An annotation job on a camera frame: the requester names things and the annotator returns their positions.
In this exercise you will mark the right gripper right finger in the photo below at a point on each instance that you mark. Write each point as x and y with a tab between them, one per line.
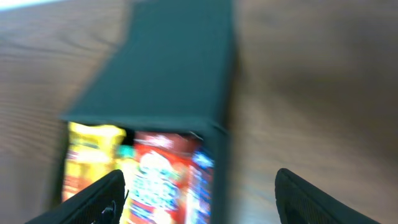
300	202

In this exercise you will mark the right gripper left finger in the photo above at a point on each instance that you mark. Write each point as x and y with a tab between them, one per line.
100	203

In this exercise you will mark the red Hello Panda box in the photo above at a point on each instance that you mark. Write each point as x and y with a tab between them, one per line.
160	182

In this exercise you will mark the blue Dairy Milk bar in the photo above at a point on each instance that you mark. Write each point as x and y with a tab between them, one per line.
200	186

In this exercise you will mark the green Pretz snack box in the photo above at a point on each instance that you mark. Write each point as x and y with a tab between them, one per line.
126	163

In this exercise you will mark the yellow orange candy packet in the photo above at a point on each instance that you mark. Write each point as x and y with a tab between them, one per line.
90	155

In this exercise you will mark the black container box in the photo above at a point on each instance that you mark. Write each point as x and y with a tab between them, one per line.
172	74

